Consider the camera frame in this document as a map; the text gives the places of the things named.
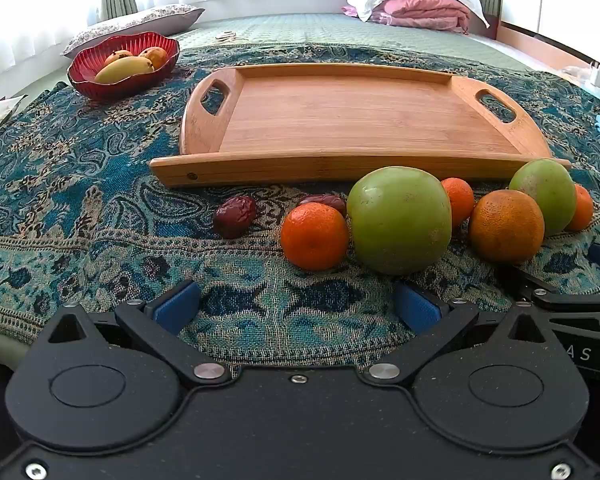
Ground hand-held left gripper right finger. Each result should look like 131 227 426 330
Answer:
365 282 556 387

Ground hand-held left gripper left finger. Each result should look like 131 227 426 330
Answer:
40 280 232 387

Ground bright tangerine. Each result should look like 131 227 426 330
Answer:
440 177 476 227
564 183 595 232
280 202 350 271

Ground dull orange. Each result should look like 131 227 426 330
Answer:
468 189 546 265

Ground small green apple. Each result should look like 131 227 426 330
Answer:
508 158 578 237

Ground large green apple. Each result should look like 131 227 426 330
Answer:
346 166 453 276

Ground round red date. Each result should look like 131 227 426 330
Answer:
213 196 257 239

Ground long red date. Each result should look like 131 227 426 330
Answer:
298 194 348 218

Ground wooden serving tray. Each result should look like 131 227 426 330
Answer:
149 63 573 189

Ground teal paisley blanket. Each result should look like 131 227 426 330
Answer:
0 42 600 376

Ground red glass bowl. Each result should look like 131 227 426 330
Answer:
67 31 181 102

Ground wooden baseboard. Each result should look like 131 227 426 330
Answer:
490 17 596 68

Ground yellow mango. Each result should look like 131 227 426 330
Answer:
94 56 155 85

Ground floral pillow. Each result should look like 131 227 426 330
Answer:
60 4 206 60

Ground folded pink blanket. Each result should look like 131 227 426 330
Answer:
341 0 471 36

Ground green quilted mattress cover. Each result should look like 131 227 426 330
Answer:
15 12 536 98

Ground white sheer curtain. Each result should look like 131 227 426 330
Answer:
0 0 346 91

